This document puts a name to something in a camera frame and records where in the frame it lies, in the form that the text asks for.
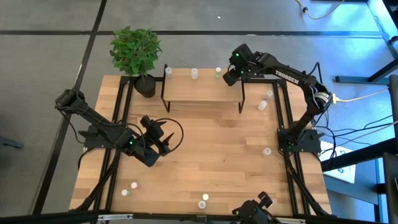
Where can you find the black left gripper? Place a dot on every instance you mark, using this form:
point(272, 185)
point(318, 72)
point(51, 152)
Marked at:
point(154, 133)

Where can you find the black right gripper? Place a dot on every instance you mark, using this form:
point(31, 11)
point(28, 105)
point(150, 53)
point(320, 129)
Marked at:
point(232, 77)

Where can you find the green medicine bottle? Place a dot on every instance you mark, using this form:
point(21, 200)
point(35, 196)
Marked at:
point(218, 72)
point(124, 193)

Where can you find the translucent white medicine bottle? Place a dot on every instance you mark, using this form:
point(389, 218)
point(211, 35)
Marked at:
point(194, 73)
point(262, 105)
point(168, 72)
point(266, 152)
point(202, 204)
point(269, 94)

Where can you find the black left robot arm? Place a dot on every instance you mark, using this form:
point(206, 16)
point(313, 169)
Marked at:
point(102, 127)

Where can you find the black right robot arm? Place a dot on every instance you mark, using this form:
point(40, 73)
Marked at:
point(289, 77)

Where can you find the wooden shelf with black legs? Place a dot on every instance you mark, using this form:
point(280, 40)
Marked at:
point(202, 87)

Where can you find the pink medicine bottle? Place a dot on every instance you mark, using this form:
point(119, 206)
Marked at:
point(134, 185)

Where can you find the medicine bottle with cream cap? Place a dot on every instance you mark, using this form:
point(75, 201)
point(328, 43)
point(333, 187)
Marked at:
point(205, 197)

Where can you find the black crossbeam with silver brackets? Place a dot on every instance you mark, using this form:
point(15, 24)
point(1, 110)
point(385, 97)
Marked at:
point(168, 217)

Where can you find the green plant in black pot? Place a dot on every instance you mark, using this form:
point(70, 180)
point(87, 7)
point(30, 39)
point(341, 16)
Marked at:
point(135, 51)

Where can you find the yellow power plug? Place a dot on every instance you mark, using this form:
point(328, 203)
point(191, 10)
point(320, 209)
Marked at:
point(335, 99)

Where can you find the black metal floor stand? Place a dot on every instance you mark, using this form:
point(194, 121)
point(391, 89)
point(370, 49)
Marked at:
point(360, 79)

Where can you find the white printed sheet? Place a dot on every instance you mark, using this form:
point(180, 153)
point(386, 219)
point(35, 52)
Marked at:
point(342, 169)

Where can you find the black metal bar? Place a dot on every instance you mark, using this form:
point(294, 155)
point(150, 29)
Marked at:
point(357, 155)

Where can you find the dark furniture foot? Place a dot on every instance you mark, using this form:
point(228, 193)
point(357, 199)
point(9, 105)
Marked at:
point(9, 143)

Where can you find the grey furniture panel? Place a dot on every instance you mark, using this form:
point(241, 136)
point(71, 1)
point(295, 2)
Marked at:
point(393, 102)

